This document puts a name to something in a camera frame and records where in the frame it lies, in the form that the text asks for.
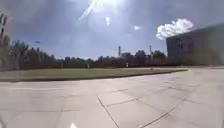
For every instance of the distant building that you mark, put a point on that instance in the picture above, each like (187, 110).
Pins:
(136, 55)

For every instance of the grey concrete slab plaza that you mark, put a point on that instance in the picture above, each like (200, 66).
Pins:
(116, 106)

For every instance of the green grass lawn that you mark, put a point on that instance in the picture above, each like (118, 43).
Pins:
(83, 73)

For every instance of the row of trees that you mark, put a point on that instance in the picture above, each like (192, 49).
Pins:
(33, 58)

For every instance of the pole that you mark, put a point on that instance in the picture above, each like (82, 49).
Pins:
(150, 55)

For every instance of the large dark grey building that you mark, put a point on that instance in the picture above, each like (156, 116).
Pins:
(200, 46)

